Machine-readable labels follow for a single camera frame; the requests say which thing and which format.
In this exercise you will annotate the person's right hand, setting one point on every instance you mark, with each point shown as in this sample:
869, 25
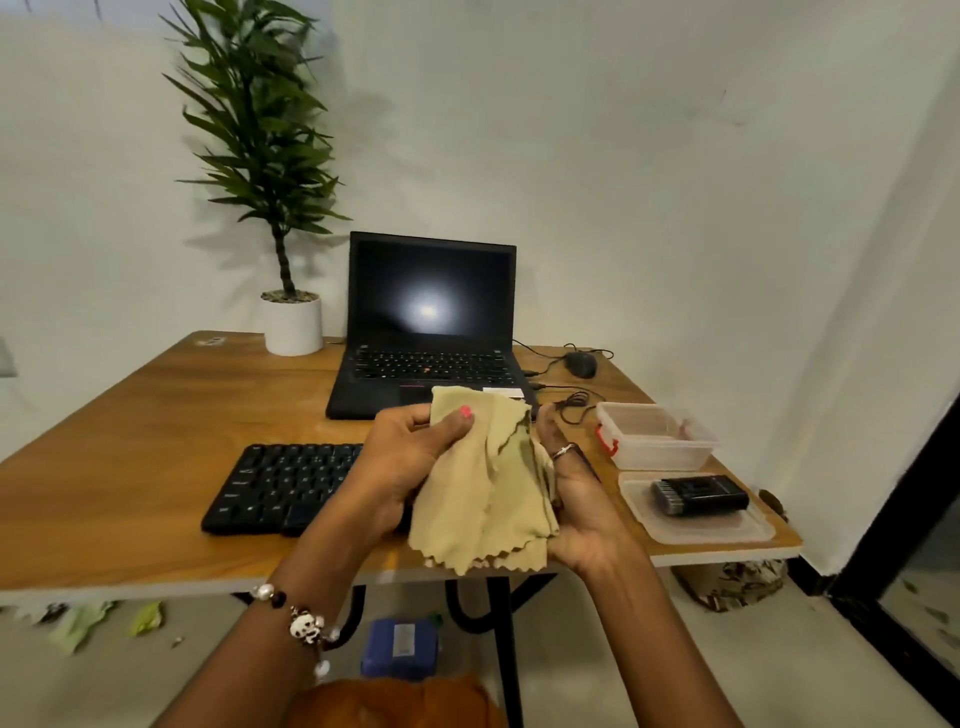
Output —
589, 510

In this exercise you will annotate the person's left hand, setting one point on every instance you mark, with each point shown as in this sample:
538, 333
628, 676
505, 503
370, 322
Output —
390, 469

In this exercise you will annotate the person's left thumb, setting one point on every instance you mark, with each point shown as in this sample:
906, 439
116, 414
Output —
448, 431

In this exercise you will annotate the person's right thumb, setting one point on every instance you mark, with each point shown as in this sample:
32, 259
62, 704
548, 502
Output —
553, 431

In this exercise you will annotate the beige microfiber cleaning cloth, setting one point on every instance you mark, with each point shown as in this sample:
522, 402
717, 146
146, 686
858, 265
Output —
487, 487

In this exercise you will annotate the person's right forearm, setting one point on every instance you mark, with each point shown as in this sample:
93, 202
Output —
660, 645

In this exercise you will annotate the person's left forearm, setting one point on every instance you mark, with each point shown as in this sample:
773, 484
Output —
262, 637

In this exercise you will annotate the black computer mouse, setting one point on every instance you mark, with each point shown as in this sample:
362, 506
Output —
580, 364

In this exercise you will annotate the clear plastic container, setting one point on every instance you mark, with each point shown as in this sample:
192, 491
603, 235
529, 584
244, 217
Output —
652, 435

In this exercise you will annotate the black laptop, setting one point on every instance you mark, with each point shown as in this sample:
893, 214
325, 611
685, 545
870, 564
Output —
427, 322

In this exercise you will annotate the clear plastic container lid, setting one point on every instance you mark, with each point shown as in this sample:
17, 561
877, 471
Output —
697, 521

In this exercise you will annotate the black keyboard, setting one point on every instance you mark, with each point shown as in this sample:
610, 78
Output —
281, 487

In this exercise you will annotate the white plant pot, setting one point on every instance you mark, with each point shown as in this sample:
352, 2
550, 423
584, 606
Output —
292, 324

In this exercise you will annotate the blue box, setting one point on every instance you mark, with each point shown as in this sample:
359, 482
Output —
401, 649

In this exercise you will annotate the patterned brown bag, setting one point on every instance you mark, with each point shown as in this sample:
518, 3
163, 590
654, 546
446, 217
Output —
731, 583

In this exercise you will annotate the orange clothing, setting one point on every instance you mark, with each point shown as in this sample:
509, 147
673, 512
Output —
394, 705

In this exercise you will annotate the green artificial plant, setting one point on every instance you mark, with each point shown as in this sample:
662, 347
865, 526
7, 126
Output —
259, 142

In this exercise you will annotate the green cloth scrap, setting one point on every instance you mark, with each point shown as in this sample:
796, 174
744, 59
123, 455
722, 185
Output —
148, 619
79, 624

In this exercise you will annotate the black table frame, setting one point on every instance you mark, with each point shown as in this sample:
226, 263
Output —
502, 637

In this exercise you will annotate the black door frame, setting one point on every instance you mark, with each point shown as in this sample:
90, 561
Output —
900, 555

